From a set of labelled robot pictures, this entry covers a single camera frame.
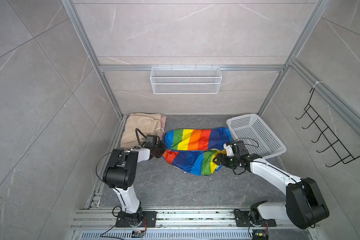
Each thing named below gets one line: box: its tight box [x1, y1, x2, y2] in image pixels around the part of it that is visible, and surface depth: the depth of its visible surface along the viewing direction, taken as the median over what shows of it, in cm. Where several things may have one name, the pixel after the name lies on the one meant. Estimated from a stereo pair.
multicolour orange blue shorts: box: [162, 127, 233, 176], surface depth 97 cm
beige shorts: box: [120, 113, 161, 149], surface depth 104 cm
